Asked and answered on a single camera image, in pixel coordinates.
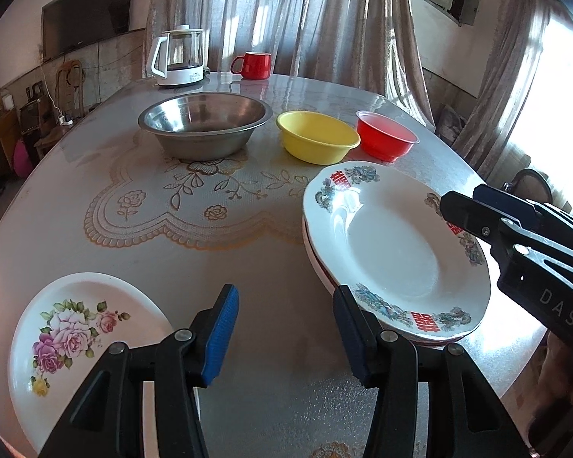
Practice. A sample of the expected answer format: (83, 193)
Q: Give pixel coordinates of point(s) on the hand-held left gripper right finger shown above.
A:
(346, 334)

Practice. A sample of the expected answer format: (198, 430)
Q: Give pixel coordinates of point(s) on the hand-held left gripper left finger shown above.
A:
(222, 338)

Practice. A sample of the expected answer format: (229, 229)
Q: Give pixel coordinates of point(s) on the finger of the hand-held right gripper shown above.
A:
(530, 267)
(506, 203)

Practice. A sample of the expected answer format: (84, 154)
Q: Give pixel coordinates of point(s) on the white plate red rim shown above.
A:
(315, 267)

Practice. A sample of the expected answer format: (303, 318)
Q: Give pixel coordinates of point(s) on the red plastic bowl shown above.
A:
(387, 136)

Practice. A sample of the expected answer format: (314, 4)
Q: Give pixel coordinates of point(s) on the white plate rose print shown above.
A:
(76, 305)

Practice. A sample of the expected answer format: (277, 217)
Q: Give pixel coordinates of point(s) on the yellow plastic bowl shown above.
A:
(315, 136)

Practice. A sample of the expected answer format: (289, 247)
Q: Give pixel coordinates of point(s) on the stainless steel basin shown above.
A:
(205, 126)

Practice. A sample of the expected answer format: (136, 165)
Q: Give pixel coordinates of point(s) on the person's right hand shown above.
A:
(563, 391)

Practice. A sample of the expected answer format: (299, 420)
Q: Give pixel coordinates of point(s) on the round-backed wooden chair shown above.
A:
(530, 186)

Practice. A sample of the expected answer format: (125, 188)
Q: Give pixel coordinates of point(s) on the lace tablecloth gold floral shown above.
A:
(219, 248)

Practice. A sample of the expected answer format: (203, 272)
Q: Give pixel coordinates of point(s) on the grey bundle by curtain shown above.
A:
(451, 126)

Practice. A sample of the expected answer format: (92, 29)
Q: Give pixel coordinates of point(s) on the narrow beige sheer curtain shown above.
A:
(511, 81)

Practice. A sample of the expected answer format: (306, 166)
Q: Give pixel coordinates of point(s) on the white power strip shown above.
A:
(65, 119)

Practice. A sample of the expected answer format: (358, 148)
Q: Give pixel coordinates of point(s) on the red mug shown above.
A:
(255, 66)

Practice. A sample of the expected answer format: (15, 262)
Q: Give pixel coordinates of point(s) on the wide beige sheer curtain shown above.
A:
(291, 19)

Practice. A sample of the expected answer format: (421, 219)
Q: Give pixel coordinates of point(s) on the white glass electric kettle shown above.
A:
(179, 57)

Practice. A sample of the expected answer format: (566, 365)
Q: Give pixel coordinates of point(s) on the tall wooden chair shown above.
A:
(69, 81)

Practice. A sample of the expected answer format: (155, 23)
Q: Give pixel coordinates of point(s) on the wall-mounted television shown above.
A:
(86, 14)

